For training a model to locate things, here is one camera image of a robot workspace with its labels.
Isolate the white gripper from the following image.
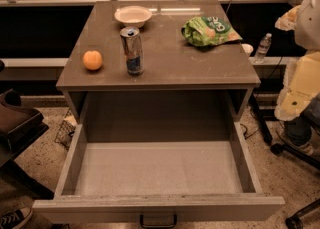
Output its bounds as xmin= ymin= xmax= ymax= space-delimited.
xmin=274 ymin=0 xmax=320 ymax=121

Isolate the green rice chip bag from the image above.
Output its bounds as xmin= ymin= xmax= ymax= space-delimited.
xmin=181 ymin=16 xmax=242 ymax=47

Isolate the grey cabinet with top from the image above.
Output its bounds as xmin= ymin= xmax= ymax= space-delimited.
xmin=57 ymin=0 xmax=260 ymax=117

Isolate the open grey top drawer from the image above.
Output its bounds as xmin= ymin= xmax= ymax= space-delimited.
xmin=32 ymin=90 xmax=286 ymax=225

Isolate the clear plastic water bottle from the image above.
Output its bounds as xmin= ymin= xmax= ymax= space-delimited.
xmin=253 ymin=33 xmax=272 ymax=64

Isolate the small white paper cup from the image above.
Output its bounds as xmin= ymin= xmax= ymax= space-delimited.
xmin=242 ymin=44 xmax=253 ymax=56

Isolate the grey person shoe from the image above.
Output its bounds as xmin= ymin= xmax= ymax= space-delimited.
xmin=276 ymin=131 xmax=316 ymax=157

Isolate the silver blue energy drink can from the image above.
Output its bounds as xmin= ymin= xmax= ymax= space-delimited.
xmin=120 ymin=26 xmax=144 ymax=75

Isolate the white paper bowl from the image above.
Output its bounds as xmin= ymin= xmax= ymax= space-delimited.
xmin=114 ymin=6 xmax=152 ymax=28

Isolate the black office chair base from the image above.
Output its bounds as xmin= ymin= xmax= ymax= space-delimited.
xmin=247 ymin=95 xmax=320 ymax=229

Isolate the orange fruit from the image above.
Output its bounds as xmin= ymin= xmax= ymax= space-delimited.
xmin=83 ymin=51 xmax=103 ymax=71

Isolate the dark brown chair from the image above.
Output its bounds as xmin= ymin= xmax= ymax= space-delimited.
xmin=0 ymin=89 xmax=54 ymax=199

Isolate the black white sneaker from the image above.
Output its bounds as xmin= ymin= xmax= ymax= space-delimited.
xmin=0 ymin=207 xmax=32 ymax=229

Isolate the black cable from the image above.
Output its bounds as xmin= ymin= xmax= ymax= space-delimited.
xmin=239 ymin=56 xmax=284 ymax=141

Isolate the black drawer handle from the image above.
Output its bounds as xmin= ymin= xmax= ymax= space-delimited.
xmin=139 ymin=214 xmax=178 ymax=229

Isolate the wire mesh basket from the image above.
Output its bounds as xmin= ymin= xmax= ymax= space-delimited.
xmin=54 ymin=110 xmax=77 ymax=150

